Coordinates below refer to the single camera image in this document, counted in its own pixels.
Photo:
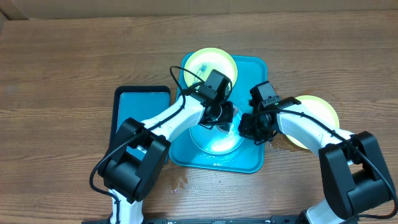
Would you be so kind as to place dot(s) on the black tray with water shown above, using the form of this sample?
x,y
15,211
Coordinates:
x,y
138,102

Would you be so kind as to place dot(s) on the yellow plate with blue stain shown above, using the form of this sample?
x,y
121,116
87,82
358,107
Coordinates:
x,y
203,61

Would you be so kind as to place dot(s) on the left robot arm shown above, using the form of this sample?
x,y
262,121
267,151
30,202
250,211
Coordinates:
x,y
134,159

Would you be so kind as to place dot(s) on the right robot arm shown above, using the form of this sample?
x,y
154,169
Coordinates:
x,y
354,173

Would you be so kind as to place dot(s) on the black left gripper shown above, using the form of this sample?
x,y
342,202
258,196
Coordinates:
x,y
227,118

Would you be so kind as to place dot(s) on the light blue plate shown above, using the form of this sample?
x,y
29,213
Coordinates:
x,y
220,139

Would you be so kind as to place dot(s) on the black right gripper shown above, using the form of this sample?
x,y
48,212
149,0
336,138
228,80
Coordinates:
x,y
249,128

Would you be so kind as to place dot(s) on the teal plastic tray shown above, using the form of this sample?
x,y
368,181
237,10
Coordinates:
x,y
248,157

